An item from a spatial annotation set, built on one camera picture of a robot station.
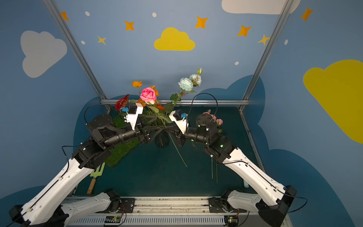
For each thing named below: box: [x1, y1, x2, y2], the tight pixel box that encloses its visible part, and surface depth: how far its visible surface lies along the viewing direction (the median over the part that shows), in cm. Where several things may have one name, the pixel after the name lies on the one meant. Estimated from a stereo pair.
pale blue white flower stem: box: [164, 67, 204, 118], surface depth 71 cm
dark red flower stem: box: [114, 93, 130, 112], surface depth 70 cm
